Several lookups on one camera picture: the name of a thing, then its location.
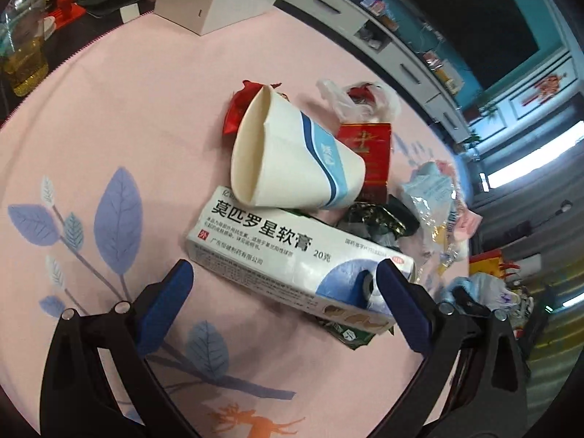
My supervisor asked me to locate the black television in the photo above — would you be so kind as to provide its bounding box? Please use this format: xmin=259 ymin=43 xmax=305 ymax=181
xmin=401 ymin=0 xmax=539 ymax=92

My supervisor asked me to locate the small red wrapper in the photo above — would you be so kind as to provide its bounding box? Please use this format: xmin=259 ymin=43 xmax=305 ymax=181
xmin=349 ymin=83 xmax=381 ymax=107

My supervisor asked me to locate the yellow box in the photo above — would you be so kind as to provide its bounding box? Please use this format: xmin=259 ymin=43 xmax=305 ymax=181
xmin=433 ymin=61 xmax=459 ymax=94

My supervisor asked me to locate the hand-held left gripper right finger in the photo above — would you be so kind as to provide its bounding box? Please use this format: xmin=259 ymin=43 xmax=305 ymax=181
xmin=375 ymin=258 xmax=532 ymax=438

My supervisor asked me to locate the glass with yellow liquid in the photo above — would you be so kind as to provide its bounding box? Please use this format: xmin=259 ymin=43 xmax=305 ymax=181
xmin=0 ymin=9 xmax=50 ymax=97

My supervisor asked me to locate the large white plastic bag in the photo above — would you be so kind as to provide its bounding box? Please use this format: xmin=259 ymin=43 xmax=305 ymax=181
xmin=470 ymin=274 xmax=521 ymax=311

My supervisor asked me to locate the red toy figure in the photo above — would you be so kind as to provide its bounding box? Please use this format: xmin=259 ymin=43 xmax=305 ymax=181
xmin=46 ymin=0 xmax=87 ymax=26

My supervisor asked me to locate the red cigarette box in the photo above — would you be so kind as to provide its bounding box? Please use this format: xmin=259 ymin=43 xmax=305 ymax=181
xmin=337 ymin=123 xmax=394 ymax=204

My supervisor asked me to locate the clear plastic wrapper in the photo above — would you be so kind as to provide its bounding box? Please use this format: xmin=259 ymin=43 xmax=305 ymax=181
xmin=399 ymin=160 xmax=473 ymax=279

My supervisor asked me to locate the green packet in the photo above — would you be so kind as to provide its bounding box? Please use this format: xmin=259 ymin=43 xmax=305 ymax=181
xmin=319 ymin=317 xmax=395 ymax=351

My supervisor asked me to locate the white paper cup blue band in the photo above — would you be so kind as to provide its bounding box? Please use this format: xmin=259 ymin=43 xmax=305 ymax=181
xmin=229 ymin=86 xmax=367 ymax=211

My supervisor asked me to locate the red snack wrapper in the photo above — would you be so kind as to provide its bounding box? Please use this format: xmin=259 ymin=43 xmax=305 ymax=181
xmin=223 ymin=80 xmax=284 ymax=135

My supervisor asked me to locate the white medicine box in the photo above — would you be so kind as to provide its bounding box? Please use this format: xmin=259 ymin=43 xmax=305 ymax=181
xmin=185 ymin=185 xmax=417 ymax=324

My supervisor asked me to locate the pink leaf-print mat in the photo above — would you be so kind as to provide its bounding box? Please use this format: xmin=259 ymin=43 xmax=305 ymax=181
xmin=0 ymin=9 xmax=473 ymax=438

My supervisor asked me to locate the red wall ornament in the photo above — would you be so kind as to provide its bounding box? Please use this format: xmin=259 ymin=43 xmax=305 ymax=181
xmin=525 ymin=73 xmax=562 ymax=105

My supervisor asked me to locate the white TV cabinet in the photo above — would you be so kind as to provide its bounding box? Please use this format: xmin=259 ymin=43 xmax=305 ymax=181
xmin=274 ymin=0 xmax=470 ymax=144

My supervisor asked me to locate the dark crumpled wrapper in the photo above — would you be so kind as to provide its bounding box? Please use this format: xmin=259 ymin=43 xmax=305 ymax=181
xmin=338 ymin=194 xmax=420 ymax=247

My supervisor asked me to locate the red and yellow gift bag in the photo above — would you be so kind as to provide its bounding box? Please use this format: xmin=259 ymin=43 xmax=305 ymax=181
xmin=469 ymin=253 xmax=521 ymax=279

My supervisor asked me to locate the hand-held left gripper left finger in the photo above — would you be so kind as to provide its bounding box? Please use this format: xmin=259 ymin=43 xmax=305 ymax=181
xmin=40 ymin=259 xmax=195 ymax=438

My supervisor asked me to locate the potted plant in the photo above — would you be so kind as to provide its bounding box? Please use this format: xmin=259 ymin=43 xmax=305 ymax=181
xmin=463 ymin=93 xmax=498 ymax=122

